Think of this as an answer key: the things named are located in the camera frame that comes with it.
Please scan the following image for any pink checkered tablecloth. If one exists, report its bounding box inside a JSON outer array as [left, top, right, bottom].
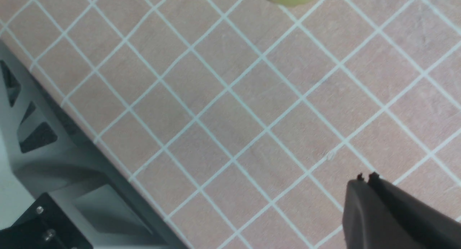
[[1, 0, 460, 249]]

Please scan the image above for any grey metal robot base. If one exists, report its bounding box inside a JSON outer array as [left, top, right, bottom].
[[0, 43, 186, 249]]

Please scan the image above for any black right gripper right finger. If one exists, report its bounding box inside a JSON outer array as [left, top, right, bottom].
[[367, 172, 460, 249]]

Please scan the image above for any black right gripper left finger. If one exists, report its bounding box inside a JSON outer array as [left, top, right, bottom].
[[342, 173, 425, 249]]

